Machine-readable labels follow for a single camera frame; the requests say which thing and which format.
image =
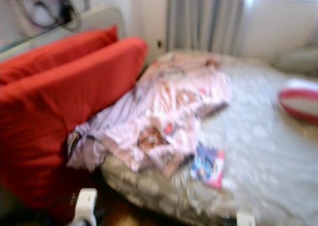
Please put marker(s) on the colourful comic book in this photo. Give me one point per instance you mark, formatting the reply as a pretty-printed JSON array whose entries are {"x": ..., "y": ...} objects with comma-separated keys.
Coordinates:
[{"x": 207, "y": 166}]

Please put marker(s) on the large red mattress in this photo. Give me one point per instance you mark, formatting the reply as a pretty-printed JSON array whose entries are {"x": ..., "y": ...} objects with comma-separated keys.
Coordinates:
[{"x": 44, "y": 126}]

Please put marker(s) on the thin red mattress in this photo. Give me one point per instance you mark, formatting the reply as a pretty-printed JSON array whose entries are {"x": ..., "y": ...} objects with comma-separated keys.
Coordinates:
[{"x": 59, "y": 52}]

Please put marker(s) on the pink cartoon blanket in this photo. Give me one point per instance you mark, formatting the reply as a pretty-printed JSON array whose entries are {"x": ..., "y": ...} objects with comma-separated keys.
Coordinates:
[{"x": 159, "y": 112}]

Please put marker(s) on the grey pleated curtain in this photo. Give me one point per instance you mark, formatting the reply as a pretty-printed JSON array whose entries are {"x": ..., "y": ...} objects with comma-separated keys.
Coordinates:
[{"x": 206, "y": 17}]

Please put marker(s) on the bed with grey floral sheet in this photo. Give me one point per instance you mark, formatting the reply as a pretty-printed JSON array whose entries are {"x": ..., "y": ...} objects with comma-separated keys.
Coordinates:
[{"x": 263, "y": 151}]

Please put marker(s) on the grey floral pillow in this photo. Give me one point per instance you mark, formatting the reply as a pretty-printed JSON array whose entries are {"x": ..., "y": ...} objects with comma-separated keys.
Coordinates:
[{"x": 295, "y": 62}]

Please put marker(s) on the red white striped bolster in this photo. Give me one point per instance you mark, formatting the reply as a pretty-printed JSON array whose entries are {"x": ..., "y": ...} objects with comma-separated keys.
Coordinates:
[{"x": 300, "y": 101}]

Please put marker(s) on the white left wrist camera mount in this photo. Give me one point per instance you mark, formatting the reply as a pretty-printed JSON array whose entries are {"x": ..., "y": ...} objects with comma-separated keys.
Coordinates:
[{"x": 86, "y": 206}]

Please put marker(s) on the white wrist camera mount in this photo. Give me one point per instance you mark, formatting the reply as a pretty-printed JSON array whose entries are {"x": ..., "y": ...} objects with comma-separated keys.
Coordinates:
[
  {"x": 246, "y": 219},
  {"x": 86, "y": 206}
]

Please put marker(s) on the dark wall socket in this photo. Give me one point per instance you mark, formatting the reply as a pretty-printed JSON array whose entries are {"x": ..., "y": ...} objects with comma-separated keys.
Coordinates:
[{"x": 159, "y": 43}]

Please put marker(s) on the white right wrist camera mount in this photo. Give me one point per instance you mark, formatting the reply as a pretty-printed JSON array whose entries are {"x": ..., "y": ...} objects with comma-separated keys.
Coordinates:
[{"x": 246, "y": 219}]

